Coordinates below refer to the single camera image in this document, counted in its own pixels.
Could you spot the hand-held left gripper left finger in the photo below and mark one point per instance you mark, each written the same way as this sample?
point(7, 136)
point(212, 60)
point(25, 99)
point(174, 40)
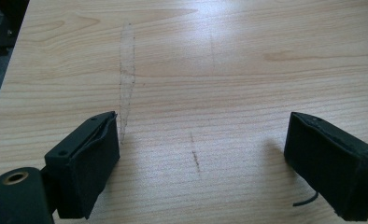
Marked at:
point(88, 168)

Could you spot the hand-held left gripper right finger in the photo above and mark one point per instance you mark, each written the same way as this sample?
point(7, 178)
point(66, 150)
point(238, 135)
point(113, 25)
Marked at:
point(331, 168)

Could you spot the dark equipment beside table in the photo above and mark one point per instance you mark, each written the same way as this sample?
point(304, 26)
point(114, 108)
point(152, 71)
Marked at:
point(0, 25)

